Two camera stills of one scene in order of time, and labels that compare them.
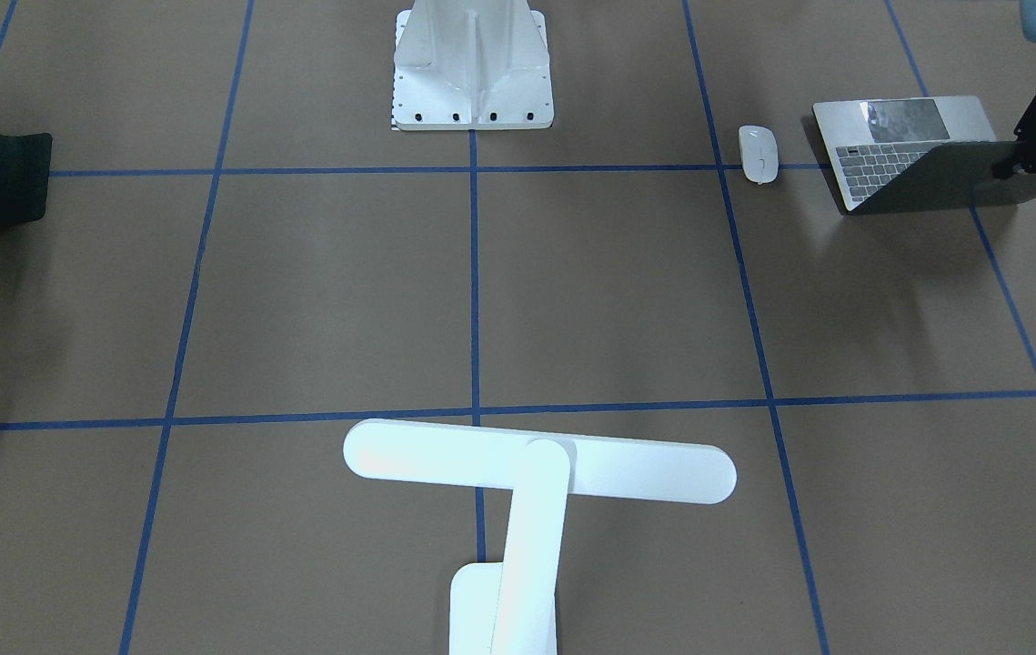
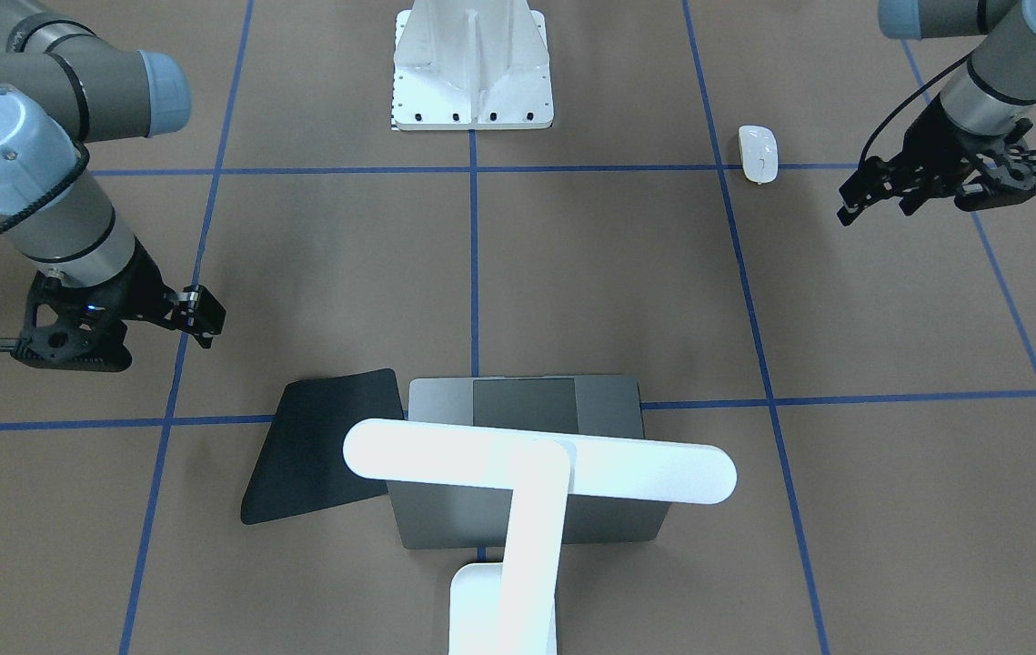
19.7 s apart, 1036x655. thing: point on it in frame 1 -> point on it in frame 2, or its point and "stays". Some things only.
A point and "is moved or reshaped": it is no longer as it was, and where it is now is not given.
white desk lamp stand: x=512 y=607 stays
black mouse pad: x=8 y=183 is moved or reshaped
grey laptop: x=916 y=154 is moved or reshaped
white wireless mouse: x=759 y=153 stays
